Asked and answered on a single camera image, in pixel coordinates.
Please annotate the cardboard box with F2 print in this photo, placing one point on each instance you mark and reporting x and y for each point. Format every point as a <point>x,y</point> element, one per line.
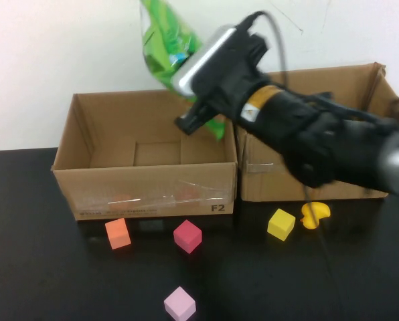
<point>152,194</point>

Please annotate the magenta foam cube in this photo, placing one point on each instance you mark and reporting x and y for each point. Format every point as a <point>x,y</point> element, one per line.
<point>186,236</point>

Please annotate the orange foam cube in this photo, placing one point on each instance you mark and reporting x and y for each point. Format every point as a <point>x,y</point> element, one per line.
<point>118,234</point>

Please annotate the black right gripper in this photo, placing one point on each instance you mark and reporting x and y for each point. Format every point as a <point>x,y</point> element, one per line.
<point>233,73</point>

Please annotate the light pink foam cube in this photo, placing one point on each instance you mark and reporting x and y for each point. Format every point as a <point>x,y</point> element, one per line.
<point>179,304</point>

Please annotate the yellow foam cube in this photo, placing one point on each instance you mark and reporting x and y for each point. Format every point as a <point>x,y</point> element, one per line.
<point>280,224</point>

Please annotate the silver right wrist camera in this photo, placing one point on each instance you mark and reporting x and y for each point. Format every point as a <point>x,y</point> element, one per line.
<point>203,63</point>

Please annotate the cardboard box with white label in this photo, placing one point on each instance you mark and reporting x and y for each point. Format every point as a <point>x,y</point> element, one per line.
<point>269,187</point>

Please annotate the yellow rubber duck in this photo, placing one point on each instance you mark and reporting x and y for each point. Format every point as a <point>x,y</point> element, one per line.
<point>315,214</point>

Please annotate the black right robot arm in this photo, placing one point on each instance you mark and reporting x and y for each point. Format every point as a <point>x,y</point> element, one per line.
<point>336,147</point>

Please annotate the green potato chips bag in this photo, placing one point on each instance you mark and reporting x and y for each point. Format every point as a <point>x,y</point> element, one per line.
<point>159,40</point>

